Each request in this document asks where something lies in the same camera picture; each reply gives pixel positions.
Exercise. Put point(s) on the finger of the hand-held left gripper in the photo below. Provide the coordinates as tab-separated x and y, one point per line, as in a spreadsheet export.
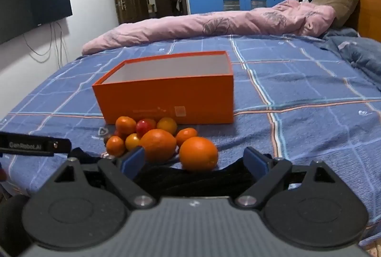
35	144

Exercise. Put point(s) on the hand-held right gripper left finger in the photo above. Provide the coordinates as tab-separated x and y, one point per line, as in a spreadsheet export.
133	161

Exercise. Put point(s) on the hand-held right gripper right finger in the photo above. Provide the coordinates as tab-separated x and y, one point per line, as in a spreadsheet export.
256	161

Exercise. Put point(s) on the large orange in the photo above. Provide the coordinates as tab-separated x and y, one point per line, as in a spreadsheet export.
157	145
198	153

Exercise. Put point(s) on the orange cardboard box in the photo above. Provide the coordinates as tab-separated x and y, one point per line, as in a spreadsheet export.
166	96

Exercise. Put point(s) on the yellow cherry tomato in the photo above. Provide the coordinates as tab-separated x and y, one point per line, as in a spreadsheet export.
167	125
132	141

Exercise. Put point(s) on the small tangerine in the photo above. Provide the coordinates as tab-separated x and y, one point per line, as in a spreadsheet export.
115	146
186	136
125	125

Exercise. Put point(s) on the red cherry tomato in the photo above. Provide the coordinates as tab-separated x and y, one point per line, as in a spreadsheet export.
145	127

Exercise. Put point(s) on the blue plaid bed sheet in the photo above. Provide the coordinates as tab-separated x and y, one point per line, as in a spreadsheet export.
297	96

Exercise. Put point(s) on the pink quilt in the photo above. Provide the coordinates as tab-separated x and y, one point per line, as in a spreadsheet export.
178	28

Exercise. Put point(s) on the blue-grey blanket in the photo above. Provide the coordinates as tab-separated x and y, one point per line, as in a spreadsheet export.
357	48

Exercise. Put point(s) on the brown pillow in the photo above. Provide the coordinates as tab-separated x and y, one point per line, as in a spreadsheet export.
336	2

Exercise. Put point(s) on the wooden headboard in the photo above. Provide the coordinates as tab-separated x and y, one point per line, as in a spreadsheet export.
369	7

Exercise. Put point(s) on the black wall television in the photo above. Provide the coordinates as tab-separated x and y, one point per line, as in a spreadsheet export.
29	7

